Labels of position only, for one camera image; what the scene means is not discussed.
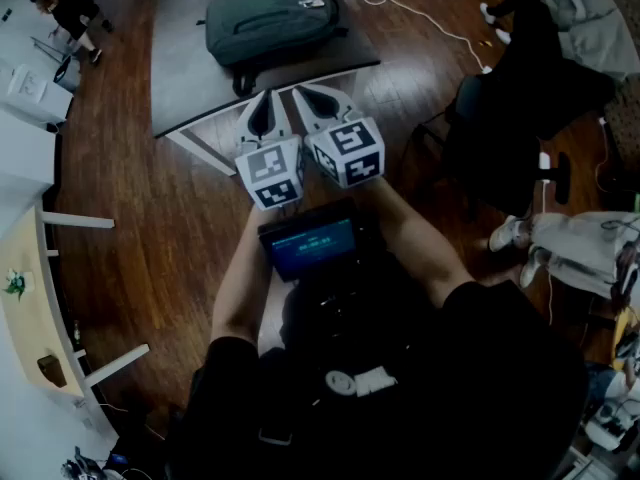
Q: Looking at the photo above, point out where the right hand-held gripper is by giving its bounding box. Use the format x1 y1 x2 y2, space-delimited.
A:
291 84 387 191

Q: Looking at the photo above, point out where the person's left forearm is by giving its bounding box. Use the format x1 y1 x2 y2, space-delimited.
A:
210 205 274 344

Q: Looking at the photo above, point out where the white water dispenser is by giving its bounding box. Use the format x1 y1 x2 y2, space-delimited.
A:
0 64 75 125

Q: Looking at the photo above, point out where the person's black t-shirt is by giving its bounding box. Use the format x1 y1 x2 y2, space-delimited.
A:
164 247 591 480

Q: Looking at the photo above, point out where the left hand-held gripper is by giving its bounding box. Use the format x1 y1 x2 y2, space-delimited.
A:
233 87 307 213

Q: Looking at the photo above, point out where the black fabric heap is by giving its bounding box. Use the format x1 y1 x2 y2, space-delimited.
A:
492 0 619 142

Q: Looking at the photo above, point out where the person's right forearm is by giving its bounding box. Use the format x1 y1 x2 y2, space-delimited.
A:
364 175 476 309

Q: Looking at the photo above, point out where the small brown box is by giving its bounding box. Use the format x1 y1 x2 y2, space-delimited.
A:
37 354 69 389

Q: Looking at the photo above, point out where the white flower bouquet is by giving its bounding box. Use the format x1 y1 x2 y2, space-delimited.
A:
2 267 35 303

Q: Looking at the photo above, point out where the black office chair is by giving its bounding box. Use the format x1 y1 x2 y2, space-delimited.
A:
409 72 571 219

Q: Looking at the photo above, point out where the grey backpack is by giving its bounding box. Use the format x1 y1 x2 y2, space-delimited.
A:
196 0 350 98

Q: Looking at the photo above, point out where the long white power cable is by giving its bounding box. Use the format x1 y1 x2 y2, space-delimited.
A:
349 0 494 72

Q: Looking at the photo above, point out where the grey fabric heap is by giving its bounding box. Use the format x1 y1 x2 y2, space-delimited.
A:
542 0 640 82

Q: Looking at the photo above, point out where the thin metal pole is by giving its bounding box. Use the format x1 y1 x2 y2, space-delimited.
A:
29 35 71 65

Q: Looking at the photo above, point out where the light wooden white-legged table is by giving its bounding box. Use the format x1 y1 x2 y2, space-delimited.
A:
0 205 151 404

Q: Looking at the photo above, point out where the white waste bin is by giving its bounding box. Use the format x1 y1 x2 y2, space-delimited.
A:
53 55 82 93

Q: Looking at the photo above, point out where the chest-mounted tablet screen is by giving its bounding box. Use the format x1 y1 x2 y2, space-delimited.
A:
257 197 366 283

